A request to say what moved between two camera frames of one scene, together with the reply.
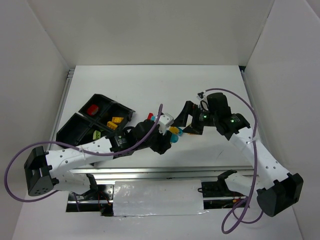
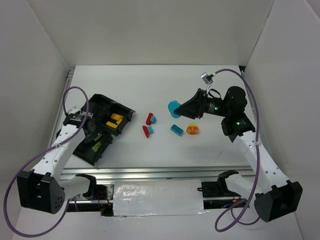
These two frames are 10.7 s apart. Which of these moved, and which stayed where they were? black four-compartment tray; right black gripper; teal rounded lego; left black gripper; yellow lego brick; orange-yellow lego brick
Moved: right black gripper; yellow lego brick; left black gripper; teal rounded lego
Stayed: orange-yellow lego brick; black four-compartment tray
